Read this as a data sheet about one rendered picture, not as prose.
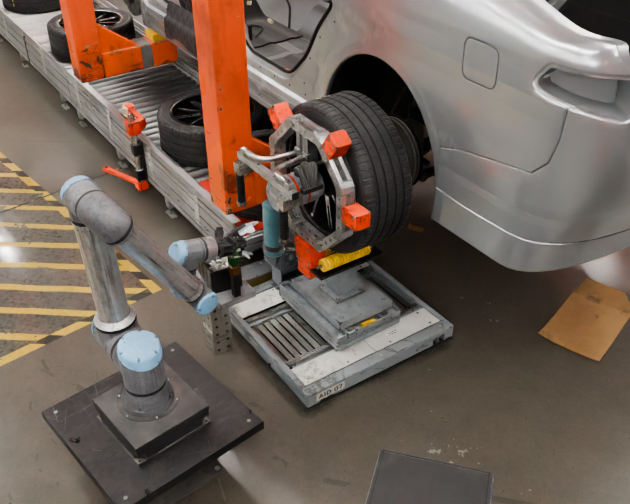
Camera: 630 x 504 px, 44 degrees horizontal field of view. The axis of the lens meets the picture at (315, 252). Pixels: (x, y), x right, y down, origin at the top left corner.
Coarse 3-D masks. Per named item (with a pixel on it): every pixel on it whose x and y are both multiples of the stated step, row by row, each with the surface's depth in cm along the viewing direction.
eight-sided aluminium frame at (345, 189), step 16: (288, 128) 314; (304, 128) 303; (320, 128) 303; (272, 144) 330; (320, 144) 296; (336, 160) 299; (336, 176) 295; (336, 192) 298; (352, 192) 298; (336, 208) 303; (304, 224) 339; (336, 224) 307; (320, 240) 328; (336, 240) 311
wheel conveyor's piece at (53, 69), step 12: (144, 36) 622; (36, 48) 600; (48, 48) 621; (36, 60) 612; (48, 60) 580; (60, 60) 598; (48, 72) 592; (60, 72) 562; (60, 84) 573; (60, 96) 585
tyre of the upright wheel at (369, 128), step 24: (336, 96) 315; (360, 96) 313; (312, 120) 313; (336, 120) 299; (360, 120) 302; (384, 120) 305; (288, 144) 337; (360, 144) 296; (384, 144) 301; (288, 168) 344; (360, 168) 295; (384, 168) 299; (408, 168) 305; (360, 192) 300; (384, 192) 301; (408, 192) 308; (384, 216) 307; (360, 240) 312
